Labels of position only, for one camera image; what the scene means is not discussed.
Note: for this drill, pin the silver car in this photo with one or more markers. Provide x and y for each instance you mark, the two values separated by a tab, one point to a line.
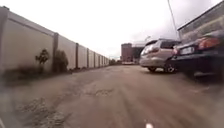
156	55

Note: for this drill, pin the dark car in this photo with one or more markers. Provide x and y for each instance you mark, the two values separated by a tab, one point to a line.
200	55

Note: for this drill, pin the small bush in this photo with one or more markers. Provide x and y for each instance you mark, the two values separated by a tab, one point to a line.
42	58
60	61

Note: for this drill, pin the cracked brown asphalt road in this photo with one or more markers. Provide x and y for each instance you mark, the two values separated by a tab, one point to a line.
116	96

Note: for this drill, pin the grey building with dark roof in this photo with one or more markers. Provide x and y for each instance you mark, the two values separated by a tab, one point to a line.
203	24

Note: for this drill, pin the building with red round tower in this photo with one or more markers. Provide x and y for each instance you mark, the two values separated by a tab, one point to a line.
128	52

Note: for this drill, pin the robot's own part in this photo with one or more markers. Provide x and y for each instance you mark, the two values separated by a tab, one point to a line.
149	125

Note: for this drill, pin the pole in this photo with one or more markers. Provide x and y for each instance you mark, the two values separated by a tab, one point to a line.
172	16

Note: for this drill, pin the long pale concrete wall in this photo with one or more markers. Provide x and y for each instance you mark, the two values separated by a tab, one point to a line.
23	46

